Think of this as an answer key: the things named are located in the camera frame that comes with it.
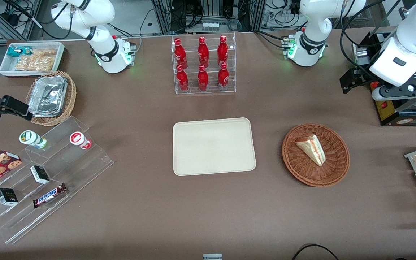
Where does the triangle sandwich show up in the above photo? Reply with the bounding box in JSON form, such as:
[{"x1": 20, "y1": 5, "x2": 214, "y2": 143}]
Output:
[{"x1": 295, "y1": 134, "x2": 326, "y2": 167}]

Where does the aluminium foil tray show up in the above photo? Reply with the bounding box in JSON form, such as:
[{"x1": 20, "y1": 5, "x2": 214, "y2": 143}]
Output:
[{"x1": 28, "y1": 75, "x2": 68, "y2": 117}]

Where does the wicker basket with foil trays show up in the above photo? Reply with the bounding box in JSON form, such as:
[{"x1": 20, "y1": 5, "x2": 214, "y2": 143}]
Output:
[{"x1": 26, "y1": 71, "x2": 77, "y2": 126}]

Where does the round brown wicker basket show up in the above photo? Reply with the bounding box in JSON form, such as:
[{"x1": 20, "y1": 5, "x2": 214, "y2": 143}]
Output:
[{"x1": 282, "y1": 123, "x2": 351, "y2": 187}]

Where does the beige plastic tray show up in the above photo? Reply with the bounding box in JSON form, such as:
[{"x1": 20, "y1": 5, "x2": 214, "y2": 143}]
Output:
[{"x1": 173, "y1": 117, "x2": 257, "y2": 177}]

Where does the black hot food display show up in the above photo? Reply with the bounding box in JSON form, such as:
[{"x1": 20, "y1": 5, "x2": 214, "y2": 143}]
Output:
[{"x1": 352, "y1": 32, "x2": 416, "y2": 126}]

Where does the white plastic snack bin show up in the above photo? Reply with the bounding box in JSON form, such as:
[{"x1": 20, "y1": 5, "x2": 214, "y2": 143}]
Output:
[{"x1": 0, "y1": 42, "x2": 65, "y2": 77}]

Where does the green lid yogurt cup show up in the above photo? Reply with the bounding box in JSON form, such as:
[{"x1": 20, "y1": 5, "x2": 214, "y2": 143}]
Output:
[{"x1": 19, "y1": 130, "x2": 47, "y2": 150}]

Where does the teal snack packet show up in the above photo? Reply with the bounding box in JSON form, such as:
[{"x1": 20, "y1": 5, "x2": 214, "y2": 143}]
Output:
[{"x1": 7, "y1": 46, "x2": 32, "y2": 58}]

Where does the clear bag of chips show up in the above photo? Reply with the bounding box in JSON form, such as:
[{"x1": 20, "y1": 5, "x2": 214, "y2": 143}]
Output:
[{"x1": 15, "y1": 49, "x2": 57, "y2": 72}]

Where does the small black box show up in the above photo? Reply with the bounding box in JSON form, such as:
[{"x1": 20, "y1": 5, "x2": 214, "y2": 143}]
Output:
[
  {"x1": 30, "y1": 165, "x2": 51, "y2": 185},
  {"x1": 0, "y1": 187, "x2": 19, "y2": 207}
]

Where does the red lid yogurt cup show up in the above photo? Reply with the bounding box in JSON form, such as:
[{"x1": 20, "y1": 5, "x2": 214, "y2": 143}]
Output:
[{"x1": 69, "y1": 131, "x2": 92, "y2": 150}]

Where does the Snickers chocolate bar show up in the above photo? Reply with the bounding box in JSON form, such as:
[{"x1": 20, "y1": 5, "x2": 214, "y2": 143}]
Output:
[{"x1": 32, "y1": 183, "x2": 68, "y2": 208}]

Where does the clear acrylic stepped shelf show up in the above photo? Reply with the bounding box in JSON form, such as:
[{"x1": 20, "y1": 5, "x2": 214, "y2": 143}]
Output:
[{"x1": 0, "y1": 116, "x2": 114, "y2": 245}]

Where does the red cola bottle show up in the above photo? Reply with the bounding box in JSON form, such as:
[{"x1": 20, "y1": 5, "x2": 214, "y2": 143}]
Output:
[
  {"x1": 198, "y1": 36, "x2": 210, "y2": 68},
  {"x1": 217, "y1": 35, "x2": 229, "y2": 66},
  {"x1": 176, "y1": 64, "x2": 190, "y2": 92},
  {"x1": 218, "y1": 62, "x2": 230, "y2": 91},
  {"x1": 197, "y1": 64, "x2": 209, "y2": 92},
  {"x1": 174, "y1": 38, "x2": 188, "y2": 69}
]

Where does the clear acrylic bottle rack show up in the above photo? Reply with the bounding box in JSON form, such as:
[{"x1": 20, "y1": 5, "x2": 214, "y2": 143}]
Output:
[{"x1": 171, "y1": 32, "x2": 237, "y2": 95}]

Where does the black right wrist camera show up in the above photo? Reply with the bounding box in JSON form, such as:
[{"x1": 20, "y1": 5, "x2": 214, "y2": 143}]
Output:
[{"x1": 0, "y1": 95, "x2": 33, "y2": 121}]

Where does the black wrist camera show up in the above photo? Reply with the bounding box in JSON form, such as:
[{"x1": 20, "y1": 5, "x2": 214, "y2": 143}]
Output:
[
  {"x1": 340, "y1": 67, "x2": 375, "y2": 95},
  {"x1": 0, "y1": 95, "x2": 33, "y2": 121}
]

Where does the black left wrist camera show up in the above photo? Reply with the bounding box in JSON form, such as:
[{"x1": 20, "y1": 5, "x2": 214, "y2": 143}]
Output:
[{"x1": 340, "y1": 67, "x2": 375, "y2": 95}]

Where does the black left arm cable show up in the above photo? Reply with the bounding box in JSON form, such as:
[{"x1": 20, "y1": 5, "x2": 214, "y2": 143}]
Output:
[{"x1": 339, "y1": 0, "x2": 407, "y2": 85}]

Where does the black cable loop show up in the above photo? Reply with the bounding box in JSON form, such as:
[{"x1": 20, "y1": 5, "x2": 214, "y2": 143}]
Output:
[{"x1": 291, "y1": 244, "x2": 340, "y2": 260}]

